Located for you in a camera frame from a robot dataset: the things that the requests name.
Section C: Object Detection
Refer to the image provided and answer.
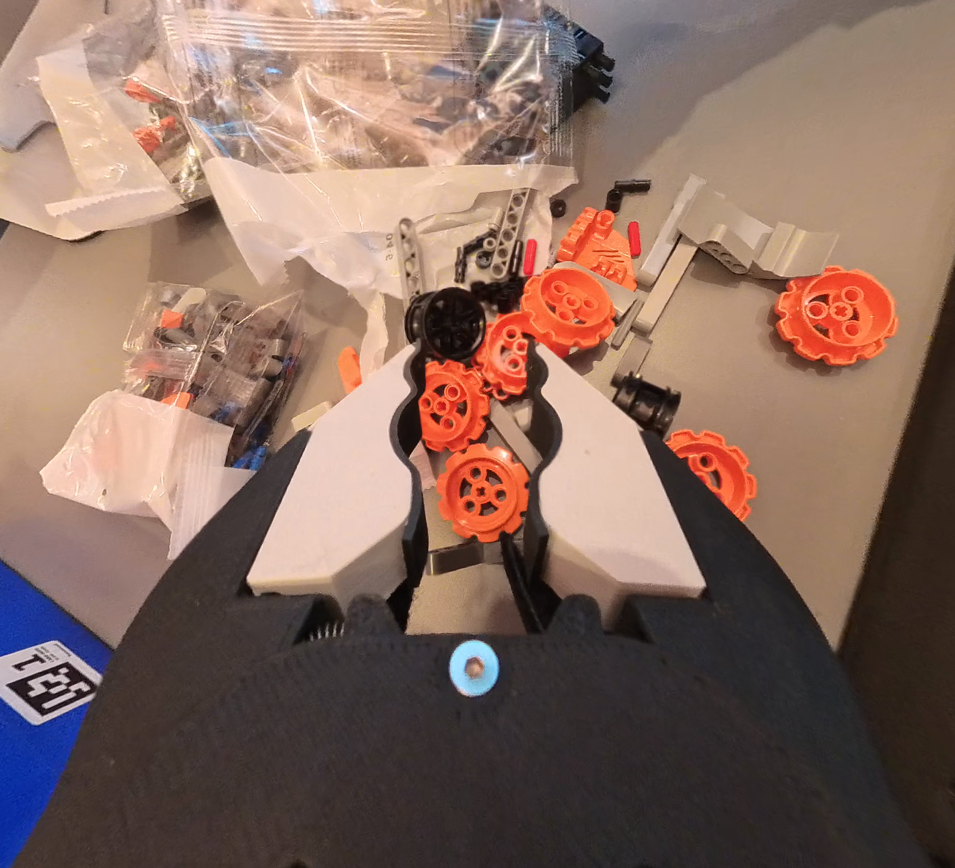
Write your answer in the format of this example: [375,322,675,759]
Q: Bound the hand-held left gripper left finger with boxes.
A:
[246,346,428,599]

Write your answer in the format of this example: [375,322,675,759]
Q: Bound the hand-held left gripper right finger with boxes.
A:
[522,344,708,599]

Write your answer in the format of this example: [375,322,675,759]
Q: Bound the black perforated plastic block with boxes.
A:
[541,1,618,112]

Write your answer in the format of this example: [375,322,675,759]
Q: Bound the clear bag of orange parts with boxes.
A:
[41,282,309,560]

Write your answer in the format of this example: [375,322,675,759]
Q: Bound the large clear parts bag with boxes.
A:
[145,0,580,373]

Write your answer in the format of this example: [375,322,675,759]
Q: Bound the blue plastic bin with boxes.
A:
[0,558,114,848]

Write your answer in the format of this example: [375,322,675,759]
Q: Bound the clear bag of grey beams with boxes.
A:
[33,25,217,242]

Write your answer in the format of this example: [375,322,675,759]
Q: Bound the black wheel hub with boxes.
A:
[612,370,682,435]
[405,288,488,362]

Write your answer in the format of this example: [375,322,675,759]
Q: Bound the orange wedge panel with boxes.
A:
[556,209,640,291]

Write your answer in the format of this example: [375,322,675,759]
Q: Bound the scattered orange gear wheels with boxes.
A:
[418,266,899,544]

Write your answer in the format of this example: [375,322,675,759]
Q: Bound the white book stand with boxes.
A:
[0,0,113,244]

